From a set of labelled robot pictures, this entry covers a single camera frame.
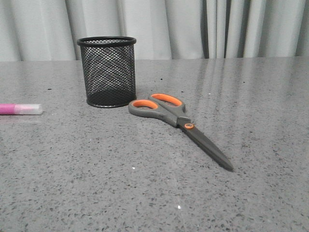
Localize grey orange scissors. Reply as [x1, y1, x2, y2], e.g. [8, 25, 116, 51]
[128, 93, 234, 171]

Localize black mesh pen holder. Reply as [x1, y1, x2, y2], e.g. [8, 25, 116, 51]
[77, 36, 137, 108]

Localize pink highlighter pen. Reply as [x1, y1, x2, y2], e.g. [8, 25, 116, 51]
[0, 103, 43, 115]

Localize grey curtain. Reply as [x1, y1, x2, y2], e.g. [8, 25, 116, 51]
[0, 0, 309, 61]

